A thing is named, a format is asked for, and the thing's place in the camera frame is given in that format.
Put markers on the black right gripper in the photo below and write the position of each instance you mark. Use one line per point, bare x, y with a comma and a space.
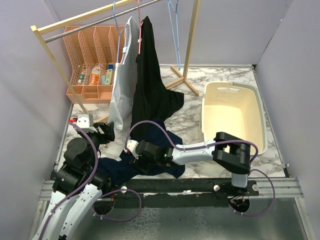
140, 164

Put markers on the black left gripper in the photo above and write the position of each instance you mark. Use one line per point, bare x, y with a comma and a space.
108, 129

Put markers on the navy blue t shirt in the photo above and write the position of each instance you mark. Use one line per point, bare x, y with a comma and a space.
120, 170

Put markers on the light blue clothes hanger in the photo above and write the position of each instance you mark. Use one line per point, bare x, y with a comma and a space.
174, 23

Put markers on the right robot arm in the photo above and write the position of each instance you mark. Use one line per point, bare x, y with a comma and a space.
228, 151

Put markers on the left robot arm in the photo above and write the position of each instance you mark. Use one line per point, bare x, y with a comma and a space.
77, 184

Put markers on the white t shirt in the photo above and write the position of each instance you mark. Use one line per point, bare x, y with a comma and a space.
125, 77

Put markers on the black t shirt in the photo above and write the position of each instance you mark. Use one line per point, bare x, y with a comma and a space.
151, 98

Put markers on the pink clothes hanger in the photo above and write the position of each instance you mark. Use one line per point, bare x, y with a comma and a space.
139, 41

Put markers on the pink plastic organizer basket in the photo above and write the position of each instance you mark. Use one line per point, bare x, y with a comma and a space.
92, 52

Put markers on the cream laundry basket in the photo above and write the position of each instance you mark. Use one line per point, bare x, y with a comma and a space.
236, 109

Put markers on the wooden clothes rack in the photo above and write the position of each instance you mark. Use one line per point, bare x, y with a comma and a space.
39, 32

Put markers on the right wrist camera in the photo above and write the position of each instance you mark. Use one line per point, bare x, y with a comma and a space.
130, 147

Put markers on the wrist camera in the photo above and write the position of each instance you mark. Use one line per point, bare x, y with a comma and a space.
86, 123
130, 147

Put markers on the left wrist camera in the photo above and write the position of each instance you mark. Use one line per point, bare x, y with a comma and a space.
86, 123

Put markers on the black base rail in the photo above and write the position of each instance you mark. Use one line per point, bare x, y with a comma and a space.
188, 192

